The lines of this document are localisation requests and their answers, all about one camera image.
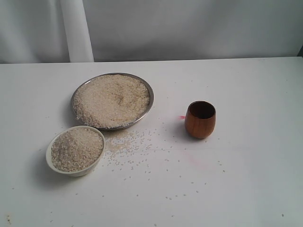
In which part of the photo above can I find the white ceramic rice bowl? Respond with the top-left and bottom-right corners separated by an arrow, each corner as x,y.
45,126 -> 105,177

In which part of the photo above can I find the white backdrop curtain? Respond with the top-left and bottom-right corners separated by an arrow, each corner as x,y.
0,0 -> 303,63

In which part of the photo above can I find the round steel rice plate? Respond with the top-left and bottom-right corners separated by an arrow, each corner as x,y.
71,73 -> 154,131

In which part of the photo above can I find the brown wooden cup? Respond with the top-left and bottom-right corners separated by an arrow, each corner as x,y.
185,101 -> 216,140

